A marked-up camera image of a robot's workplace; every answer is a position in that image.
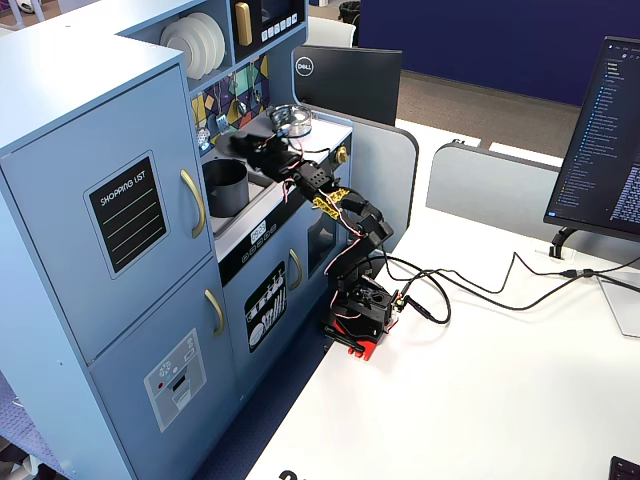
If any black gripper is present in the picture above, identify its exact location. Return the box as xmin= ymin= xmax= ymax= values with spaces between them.
xmin=227 ymin=130 xmax=305 ymax=182

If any red robot base clamp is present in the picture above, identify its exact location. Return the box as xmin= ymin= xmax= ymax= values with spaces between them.
xmin=322 ymin=318 xmax=401 ymax=362

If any steel toy spatula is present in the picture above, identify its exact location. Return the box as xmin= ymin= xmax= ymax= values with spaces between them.
xmin=214 ymin=82 xmax=230 ymax=136

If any steel toy ladle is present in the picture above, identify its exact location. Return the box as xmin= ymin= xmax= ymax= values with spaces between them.
xmin=230 ymin=72 xmax=249 ymax=117

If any steel toy skimmer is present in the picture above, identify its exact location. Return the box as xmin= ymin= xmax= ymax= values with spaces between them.
xmin=195 ymin=97 xmax=211 ymax=152

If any dark gray pot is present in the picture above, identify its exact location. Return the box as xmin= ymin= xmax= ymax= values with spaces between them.
xmin=202 ymin=158 xmax=251 ymax=219

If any white toy plate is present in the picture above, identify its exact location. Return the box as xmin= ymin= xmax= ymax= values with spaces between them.
xmin=159 ymin=22 xmax=203 ymax=81
xmin=187 ymin=11 xmax=228 ymax=70
xmin=172 ymin=16 xmax=220 ymax=76

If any black Dell monitor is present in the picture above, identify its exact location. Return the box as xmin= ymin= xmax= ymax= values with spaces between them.
xmin=291 ymin=44 xmax=404 ymax=127

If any white chair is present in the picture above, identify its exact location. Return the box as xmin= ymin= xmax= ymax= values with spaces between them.
xmin=305 ymin=15 xmax=358 ymax=49

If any gray desk divider panel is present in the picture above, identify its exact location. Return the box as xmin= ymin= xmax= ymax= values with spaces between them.
xmin=425 ymin=141 xmax=640 ymax=267
xmin=299 ymin=102 xmax=420 ymax=251

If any black shopping list board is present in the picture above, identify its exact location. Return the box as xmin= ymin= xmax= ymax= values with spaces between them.
xmin=87 ymin=156 xmax=168 ymax=275

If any blue toy kitchen cabinet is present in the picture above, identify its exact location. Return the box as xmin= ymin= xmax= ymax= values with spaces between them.
xmin=0 ymin=0 xmax=354 ymax=480

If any monitor with lit screen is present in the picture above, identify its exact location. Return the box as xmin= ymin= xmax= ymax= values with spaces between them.
xmin=543 ymin=35 xmax=640 ymax=244

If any black keyboard corner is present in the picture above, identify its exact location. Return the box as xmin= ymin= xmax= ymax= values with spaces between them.
xmin=609 ymin=455 xmax=640 ymax=480

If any long gold fridge handle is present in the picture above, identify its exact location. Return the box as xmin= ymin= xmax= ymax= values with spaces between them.
xmin=179 ymin=168 xmax=207 ymax=240

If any gold microwave handle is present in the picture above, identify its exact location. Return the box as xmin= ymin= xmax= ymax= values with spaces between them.
xmin=234 ymin=1 xmax=254 ymax=47

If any gold oven door handle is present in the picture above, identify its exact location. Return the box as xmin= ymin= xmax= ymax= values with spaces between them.
xmin=288 ymin=248 xmax=304 ymax=292

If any short gold freezer handle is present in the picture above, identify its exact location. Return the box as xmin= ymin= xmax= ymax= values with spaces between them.
xmin=203 ymin=288 xmax=226 ymax=338

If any black looping cable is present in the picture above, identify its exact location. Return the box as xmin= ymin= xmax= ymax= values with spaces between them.
xmin=394 ymin=267 xmax=453 ymax=326

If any black cable with connector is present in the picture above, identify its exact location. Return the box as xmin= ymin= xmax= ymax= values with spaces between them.
xmin=384 ymin=252 xmax=640 ymax=313

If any silver monitor base plate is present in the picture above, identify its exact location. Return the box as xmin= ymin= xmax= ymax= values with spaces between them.
xmin=596 ymin=272 xmax=640 ymax=339

